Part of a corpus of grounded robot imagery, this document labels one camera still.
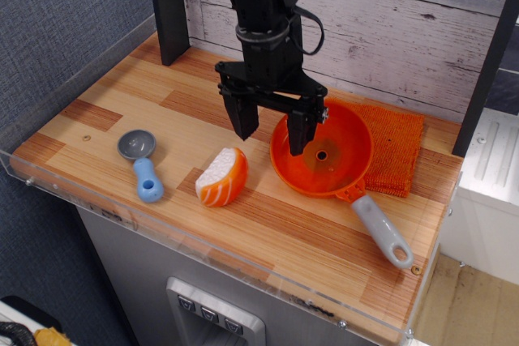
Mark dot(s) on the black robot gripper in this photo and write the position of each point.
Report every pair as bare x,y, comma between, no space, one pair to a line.
271,76

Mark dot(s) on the blue spoon grey bowl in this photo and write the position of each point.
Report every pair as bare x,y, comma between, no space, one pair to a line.
137,146

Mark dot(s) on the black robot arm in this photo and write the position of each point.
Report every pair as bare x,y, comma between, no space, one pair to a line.
264,16

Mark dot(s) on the yellow object bottom left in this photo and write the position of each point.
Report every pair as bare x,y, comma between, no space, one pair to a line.
51,337

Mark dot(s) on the black right vertical post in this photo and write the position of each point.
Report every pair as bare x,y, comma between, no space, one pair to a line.
491,64

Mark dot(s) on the black vertical post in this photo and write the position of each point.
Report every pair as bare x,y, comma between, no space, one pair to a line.
491,64
172,31

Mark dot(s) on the clear acrylic table guard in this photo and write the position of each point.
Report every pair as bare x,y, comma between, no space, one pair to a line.
293,244

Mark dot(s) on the black left vertical post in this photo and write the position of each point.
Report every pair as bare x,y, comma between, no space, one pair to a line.
172,31

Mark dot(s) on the orange folded cloth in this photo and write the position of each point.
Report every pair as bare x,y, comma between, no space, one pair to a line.
397,138

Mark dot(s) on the grey cabinet with dispenser panel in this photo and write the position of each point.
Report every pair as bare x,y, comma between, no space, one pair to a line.
172,295

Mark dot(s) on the toy salmon sushi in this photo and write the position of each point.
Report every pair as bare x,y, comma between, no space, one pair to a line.
223,180

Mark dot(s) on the white side unit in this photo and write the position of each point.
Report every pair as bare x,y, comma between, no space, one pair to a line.
481,227

